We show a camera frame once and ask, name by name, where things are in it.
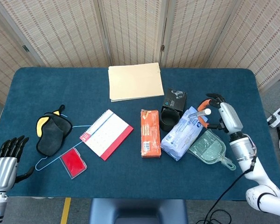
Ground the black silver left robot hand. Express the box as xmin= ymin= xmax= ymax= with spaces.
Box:
xmin=0 ymin=135 xmax=35 ymax=192

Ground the orange-tipped silver right robot hand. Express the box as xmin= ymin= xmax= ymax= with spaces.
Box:
xmin=197 ymin=93 xmax=244 ymax=135

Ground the clear plastic tube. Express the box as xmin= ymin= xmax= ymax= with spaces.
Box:
xmin=188 ymin=108 xmax=212 ymax=119

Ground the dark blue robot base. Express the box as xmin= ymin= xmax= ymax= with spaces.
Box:
xmin=88 ymin=198 xmax=189 ymax=224

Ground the clear green plastic dustpan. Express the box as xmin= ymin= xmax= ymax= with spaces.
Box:
xmin=188 ymin=129 xmax=237 ymax=171

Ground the white power strip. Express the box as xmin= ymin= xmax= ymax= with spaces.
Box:
xmin=266 ymin=106 xmax=280 ymax=128

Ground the blue white plastic package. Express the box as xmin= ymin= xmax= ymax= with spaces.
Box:
xmin=160 ymin=106 xmax=210 ymax=161

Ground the grey yellow cloth mitt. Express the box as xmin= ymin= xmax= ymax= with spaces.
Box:
xmin=35 ymin=104 xmax=73 ymax=156

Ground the black printed product box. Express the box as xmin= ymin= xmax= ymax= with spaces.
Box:
xmin=161 ymin=88 xmax=188 ymax=113

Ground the black cylindrical cup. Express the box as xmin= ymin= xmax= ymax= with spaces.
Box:
xmin=160 ymin=108 xmax=180 ymax=132

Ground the red clear plastic case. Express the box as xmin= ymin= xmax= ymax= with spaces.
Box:
xmin=59 ymin=147 xmax=88 ymax=180

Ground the orange cardboard box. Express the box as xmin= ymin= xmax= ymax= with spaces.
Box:
xmin=140 ymin=109 xmax=162 ymax=159

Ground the woven bamboo screen panel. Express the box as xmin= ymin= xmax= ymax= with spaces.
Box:
xmin=161 ymin=0 xmax=242 ymax=69
xmin=206 ymin=0 xmax=280 ymax=91
xmin=0 ymin=4 xmax=42 ymax=105
xmin=0 ymin=0 xmax=112 ymax=68
xmin=97 ymin=0 xmax=171 ymax=67

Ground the beige manila folder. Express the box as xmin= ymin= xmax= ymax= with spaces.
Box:
xmin=108 ymin=62 xmax=165 ymax=103

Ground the spiral notebook with red edge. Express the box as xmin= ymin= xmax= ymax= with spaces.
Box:
xmin=79 ymin=109 xmax=134 ymax=161

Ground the blue felt table cover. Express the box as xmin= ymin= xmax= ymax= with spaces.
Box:
xmin=0 ymin=67 xmax=280 ymax=202

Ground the black cable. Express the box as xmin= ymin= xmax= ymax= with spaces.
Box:
xmin=196 ymin=155 xmax=259 ymax=224

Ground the blue wire hanger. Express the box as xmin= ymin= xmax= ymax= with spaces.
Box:
xmin=35 ymin=113 xmax=91 ymax=171

